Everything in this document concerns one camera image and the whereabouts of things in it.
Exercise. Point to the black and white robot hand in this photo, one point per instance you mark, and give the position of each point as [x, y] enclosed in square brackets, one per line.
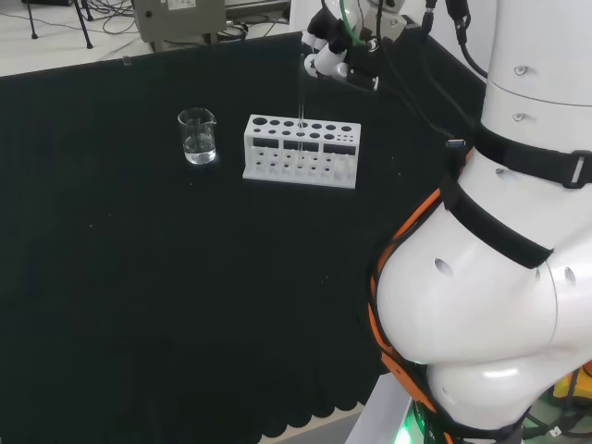
[328, 57]

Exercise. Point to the clear glass rod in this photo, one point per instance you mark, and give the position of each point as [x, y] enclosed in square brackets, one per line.
[301, 111]

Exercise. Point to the white test tube rack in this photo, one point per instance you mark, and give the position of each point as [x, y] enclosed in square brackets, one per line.
[296, 181]

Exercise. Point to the clear cloth clip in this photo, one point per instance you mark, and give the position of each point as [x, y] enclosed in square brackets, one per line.
[411, 23]
[127, 60]

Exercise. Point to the grey metal box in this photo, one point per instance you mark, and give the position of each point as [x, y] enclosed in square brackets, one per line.
[185, 23]

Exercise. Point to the blue plug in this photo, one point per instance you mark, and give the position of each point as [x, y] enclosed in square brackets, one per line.
[455, 142]

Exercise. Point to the small clear glass beaker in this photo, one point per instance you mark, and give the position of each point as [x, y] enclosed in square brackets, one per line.
[199, 157]

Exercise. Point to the black tripod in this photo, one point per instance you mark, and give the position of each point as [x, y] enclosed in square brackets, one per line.
[90, 45]

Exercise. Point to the black bench cloth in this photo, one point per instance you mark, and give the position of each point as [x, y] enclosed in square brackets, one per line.
[185, 277]

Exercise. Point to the yellow stop button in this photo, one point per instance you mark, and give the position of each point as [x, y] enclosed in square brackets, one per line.
[565, 390]

